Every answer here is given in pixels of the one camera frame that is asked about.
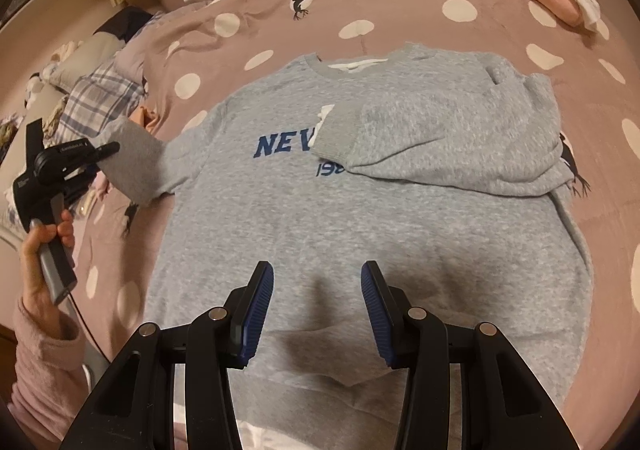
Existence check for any blue plaid cloth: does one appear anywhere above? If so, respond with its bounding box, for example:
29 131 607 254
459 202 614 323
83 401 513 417
50 58 143 145

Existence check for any grey sweatshirt blue lettering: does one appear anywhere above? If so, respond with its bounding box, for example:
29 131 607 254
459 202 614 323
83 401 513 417
98 45 592 449

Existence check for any person's left hand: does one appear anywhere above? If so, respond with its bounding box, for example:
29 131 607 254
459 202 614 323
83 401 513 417
20 207 76 326

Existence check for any white pillow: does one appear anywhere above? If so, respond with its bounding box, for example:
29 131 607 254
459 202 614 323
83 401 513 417
49 32 125 93

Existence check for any left forearm pink sleeve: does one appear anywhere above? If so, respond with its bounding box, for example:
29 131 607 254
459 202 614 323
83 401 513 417
8 302 88 449

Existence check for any pink polka dot duvet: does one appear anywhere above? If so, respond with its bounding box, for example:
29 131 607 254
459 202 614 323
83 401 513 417
76 0 639 449

